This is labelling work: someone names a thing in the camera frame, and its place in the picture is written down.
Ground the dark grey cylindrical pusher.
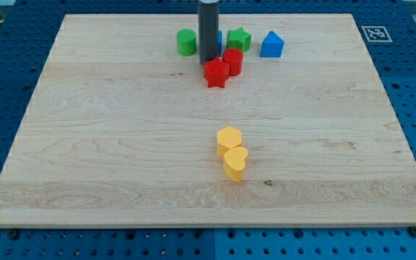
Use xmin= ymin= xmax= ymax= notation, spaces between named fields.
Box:
xmin=197 ymin=0 xmax=220 ymax=65

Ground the red cylinder block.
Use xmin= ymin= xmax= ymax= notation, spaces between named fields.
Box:
xmin=222 ymin=48 xmax=243 ymax=77

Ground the red star block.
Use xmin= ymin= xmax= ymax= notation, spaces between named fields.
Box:
xmin=204 ymin=57 xmax=230 ymax=88

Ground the green star block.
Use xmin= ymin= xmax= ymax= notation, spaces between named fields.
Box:
xmin=227 ymin=27 xmax=251 ymax=52

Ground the blue block behind pusher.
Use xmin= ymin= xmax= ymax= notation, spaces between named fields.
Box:
xmin=217 ymin=30 xmax=222 ymax=56

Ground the green cylinder block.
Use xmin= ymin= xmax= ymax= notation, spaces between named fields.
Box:
xmin=176 ymin=29 xmax=196 ymax=56

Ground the blue house-shaped block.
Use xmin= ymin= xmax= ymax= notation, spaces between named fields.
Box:
xmin=260 ymin=31 xmax=285 ymax=58

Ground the yellow hexagon block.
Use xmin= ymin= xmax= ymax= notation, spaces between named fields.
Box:
xmin=217 ymin=126 xmax=243 ymax=157

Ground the wooden board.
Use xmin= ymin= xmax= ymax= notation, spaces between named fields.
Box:
xmin=0 ymin=14 xmax=416 ymax=229

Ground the yellow heart block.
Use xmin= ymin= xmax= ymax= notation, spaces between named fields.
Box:
xmin=222 ymin=147 xmax=249 ymax=182

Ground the white fiducial marker tag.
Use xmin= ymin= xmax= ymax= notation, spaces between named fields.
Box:
xmin=362 ymin=25 xmax=392 ymax=43

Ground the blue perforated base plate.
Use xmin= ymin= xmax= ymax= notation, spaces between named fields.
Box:
xmin=0 ymin=1 xmax=416 ymax=259

